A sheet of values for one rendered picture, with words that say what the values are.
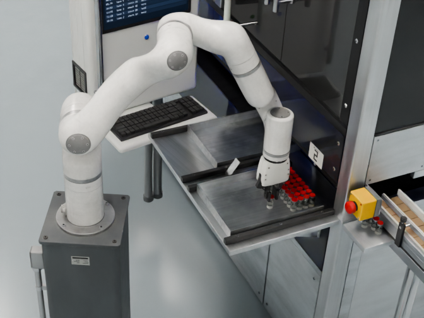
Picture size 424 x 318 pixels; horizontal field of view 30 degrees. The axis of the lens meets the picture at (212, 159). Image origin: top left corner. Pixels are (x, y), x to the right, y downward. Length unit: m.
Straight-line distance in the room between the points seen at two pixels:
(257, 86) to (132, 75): 0.36
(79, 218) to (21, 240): 1.33
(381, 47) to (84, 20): 1.18
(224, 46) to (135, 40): 0.92
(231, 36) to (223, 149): 0.75
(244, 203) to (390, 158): 0.50
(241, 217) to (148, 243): 1.26
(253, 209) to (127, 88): 0.64
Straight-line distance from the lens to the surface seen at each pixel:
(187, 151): 2.87
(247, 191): 2.69
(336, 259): 2.74
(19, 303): 3.57
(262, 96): 2.33
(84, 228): 2.56
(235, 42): 2.23
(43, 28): 5.68
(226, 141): 2.93
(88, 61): 3.05
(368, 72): 2.31
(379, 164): 2.55
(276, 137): 2.42
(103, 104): 2.29
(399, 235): 2.55
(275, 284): 3.23
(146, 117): 3.14
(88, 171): 2.43
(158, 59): 2.17
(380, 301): 3.07
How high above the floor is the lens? 2.55
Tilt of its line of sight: 36 degrees down
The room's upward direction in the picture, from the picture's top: 3 degrees clockwise
